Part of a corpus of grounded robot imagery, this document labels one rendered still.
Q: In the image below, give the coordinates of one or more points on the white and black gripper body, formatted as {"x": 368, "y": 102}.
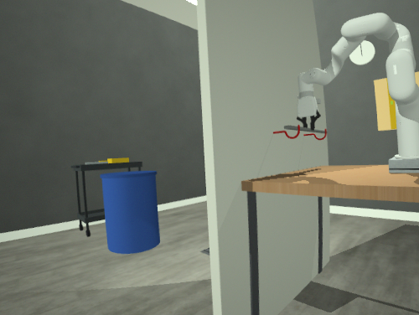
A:
{"x": 307, "y": 106}

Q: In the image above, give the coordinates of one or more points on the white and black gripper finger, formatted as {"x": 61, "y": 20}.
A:
{"x": 313, "y": 119}
{"x": 303, "y": 120}

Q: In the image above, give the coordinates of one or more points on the grey wall panel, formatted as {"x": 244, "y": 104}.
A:
{"x": 250, "y": 55}

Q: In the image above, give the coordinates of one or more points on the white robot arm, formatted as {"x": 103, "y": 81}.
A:
{"x": 399, "y": 69}

